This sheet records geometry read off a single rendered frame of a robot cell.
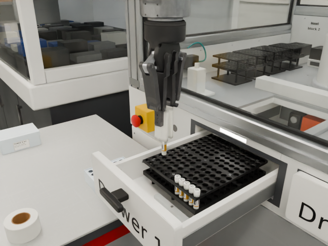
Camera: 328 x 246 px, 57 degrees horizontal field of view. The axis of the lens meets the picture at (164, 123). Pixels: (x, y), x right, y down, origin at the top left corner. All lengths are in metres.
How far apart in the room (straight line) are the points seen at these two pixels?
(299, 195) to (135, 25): 0.66
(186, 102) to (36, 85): 0.68
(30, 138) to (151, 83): 0.65
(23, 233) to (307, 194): 0.58
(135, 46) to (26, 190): 0.53
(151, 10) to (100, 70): 0.88
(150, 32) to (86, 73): 0.84
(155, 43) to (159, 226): 0.31
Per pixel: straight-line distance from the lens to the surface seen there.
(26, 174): 0.98
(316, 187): 0.64
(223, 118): 0.75
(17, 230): 0.74
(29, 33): 1.27
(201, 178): 0.64
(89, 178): 0.86
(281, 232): 0.77
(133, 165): 0.73
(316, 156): 0.64
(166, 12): 0.53
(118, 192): 0.59
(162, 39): 0.54
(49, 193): 0.88
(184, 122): 0.86
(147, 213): 0.54
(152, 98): 0.56
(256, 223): 0.80
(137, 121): 0.94
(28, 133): 1.11
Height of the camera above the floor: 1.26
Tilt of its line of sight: 24 degrees down
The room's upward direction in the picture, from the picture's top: straight up
